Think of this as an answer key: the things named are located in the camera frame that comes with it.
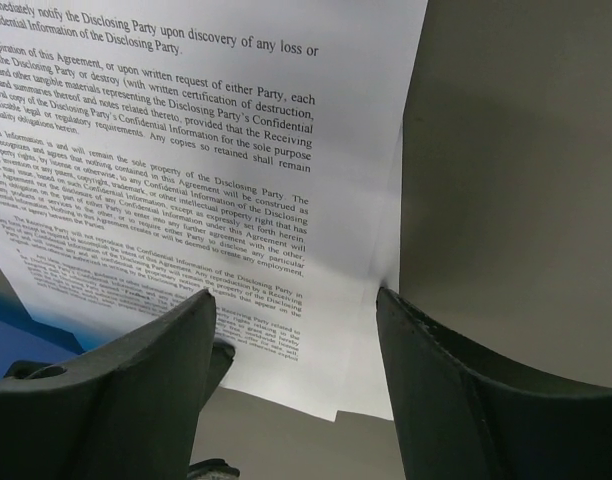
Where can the blue file folder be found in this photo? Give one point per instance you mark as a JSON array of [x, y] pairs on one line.
[[22, 338]]

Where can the printed white paper sheets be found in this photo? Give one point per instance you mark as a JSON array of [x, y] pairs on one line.
[[153, 149]]

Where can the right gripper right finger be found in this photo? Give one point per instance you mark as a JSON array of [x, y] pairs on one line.
[[463, 411]]

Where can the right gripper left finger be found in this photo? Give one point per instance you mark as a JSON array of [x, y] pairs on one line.
[[126, 410]]

